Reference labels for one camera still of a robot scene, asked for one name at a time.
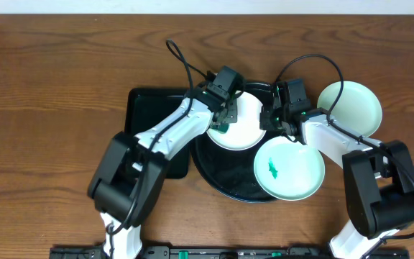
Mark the white plate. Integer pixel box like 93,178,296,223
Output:
207,92,265,151

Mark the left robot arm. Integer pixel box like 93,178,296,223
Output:
87,85,241,258

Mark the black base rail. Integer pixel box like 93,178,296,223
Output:
48,244,409,259

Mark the black round tray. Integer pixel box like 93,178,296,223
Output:
190,81,286,203

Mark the light green plate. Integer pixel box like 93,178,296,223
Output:
253,137,325,201
330,81,382,137

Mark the black rectangular tray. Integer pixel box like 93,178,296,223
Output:
124,88,190,179

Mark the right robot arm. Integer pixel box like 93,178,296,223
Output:
259,105,414,258

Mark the green sponge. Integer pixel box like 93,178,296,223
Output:
211,124,229,134

